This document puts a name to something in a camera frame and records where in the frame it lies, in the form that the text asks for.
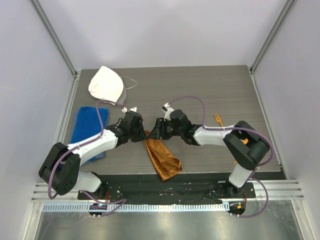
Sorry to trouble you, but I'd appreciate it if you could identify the orange satin napkin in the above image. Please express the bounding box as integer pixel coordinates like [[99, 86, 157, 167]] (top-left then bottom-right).
[[144, 138, 182, 182]]

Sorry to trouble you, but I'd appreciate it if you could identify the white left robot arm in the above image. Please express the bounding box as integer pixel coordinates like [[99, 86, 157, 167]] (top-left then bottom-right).
[[38, 107, 147, 200]]

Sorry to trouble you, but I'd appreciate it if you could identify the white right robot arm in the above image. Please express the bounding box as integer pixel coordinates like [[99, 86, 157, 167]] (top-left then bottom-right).
[[147, 109, 273, 198]]

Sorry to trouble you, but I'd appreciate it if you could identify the orange plastic fork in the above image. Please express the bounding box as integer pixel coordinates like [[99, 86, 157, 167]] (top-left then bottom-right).
[[215, 113, 224, 127]]

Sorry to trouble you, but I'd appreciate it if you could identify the blue towel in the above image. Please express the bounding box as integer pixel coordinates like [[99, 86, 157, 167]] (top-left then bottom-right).
[[67, 106, 110, 162]]

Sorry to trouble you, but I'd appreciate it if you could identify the white cloth cap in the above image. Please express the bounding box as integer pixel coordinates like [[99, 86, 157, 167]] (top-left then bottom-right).
[[88, 66, 125, 105]]

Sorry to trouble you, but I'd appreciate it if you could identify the orange plastic spoon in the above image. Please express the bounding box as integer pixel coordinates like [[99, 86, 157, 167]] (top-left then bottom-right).
[[233, 138, 249, 165]]

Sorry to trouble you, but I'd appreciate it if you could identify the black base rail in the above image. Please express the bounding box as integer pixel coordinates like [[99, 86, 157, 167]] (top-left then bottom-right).
[[90, 173, 256, 205]]

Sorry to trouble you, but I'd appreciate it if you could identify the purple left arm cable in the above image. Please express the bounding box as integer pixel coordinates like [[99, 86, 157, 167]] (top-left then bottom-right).
[[47, 99, 128, 218]]

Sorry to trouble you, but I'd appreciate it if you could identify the white slotted cable duct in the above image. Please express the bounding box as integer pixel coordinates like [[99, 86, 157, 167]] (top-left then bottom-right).
[[42, 201, 230, 213]]

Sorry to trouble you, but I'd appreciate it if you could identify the left aluminium frame post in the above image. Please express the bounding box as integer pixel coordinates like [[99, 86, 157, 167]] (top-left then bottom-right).
[[29, 0, 77, 78]]

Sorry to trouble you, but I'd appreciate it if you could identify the aluminium frame post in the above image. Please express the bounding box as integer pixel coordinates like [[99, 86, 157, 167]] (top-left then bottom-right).
[[249, 0, 297, 74], [29, 0, 77, 78]]

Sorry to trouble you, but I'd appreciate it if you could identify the right aluminium frame post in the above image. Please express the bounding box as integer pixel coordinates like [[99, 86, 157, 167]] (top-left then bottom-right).
[[249, 0, 297, 74]]

